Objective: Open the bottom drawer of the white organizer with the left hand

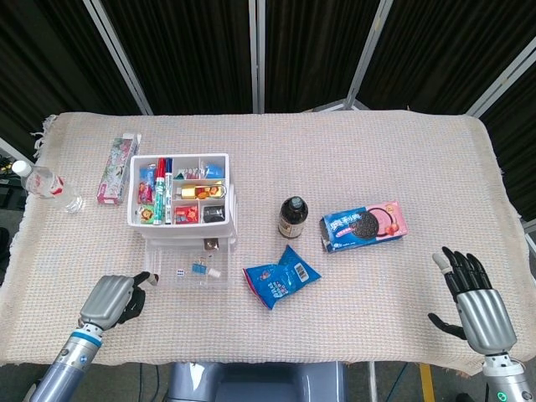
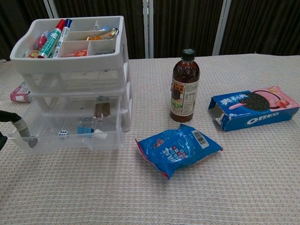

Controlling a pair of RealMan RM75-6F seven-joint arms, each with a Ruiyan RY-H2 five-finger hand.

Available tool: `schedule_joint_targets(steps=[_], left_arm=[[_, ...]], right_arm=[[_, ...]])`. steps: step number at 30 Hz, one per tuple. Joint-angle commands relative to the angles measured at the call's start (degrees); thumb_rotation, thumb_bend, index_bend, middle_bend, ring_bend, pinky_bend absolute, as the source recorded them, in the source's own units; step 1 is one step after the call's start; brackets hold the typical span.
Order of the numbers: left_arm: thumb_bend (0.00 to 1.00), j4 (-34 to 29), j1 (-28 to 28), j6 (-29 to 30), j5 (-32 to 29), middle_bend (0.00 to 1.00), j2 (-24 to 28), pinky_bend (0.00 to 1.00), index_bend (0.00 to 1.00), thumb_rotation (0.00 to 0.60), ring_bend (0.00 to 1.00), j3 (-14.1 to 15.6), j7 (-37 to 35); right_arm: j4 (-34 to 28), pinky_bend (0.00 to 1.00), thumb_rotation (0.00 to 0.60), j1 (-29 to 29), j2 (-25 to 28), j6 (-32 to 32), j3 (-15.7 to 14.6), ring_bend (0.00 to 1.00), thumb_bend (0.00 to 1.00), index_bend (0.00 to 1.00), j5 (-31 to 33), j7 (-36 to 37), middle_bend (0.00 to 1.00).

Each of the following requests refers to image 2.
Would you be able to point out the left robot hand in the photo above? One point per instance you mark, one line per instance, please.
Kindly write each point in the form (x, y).
(22, 126)

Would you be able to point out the clear shallow drawer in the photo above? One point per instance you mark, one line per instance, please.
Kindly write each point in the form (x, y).
(77, 80)

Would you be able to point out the white plastic drawer organizer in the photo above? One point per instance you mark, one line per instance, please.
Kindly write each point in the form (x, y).
(70, 62)

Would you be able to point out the grey round coin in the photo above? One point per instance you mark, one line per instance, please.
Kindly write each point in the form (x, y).
(33, 142)

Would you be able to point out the pink floral carton box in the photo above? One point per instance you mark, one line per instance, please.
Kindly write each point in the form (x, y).
(18, 95)

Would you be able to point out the white dice blue dots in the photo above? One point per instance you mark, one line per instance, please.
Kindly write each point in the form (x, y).
(63, 135)

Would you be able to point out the yellow red lion packet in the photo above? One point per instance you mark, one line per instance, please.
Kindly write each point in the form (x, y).
(32, 54)

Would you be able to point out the small white cap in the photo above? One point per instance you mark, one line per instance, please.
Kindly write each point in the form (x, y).
(101, 135)

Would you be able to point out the brown rectangular block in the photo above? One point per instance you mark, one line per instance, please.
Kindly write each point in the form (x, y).
(102, 110)

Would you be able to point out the pink candy packet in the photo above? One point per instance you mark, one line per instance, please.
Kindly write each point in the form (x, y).
(41, 41)

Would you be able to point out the red-capped green marker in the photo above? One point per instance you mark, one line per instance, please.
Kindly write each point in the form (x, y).
(50, 39)

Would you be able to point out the small red packet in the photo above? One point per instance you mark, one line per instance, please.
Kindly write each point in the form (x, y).
(78, 53)

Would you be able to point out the blue-capped white marker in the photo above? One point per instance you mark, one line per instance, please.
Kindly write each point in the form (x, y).
(62, 35)

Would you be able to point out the beige woven tablecloth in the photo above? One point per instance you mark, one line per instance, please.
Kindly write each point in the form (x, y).
(117, 192)

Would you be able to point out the blue snack bag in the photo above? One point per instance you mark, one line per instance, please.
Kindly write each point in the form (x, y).
(175, 152)

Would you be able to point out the brown tea bottle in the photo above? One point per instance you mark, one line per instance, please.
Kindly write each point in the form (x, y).
(185, 77)

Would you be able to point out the dark folding screen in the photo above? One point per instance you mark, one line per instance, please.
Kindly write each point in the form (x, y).
(187, 23)

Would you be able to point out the blue pink Oreo box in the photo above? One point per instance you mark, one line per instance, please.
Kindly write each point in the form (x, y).
(253, 110)

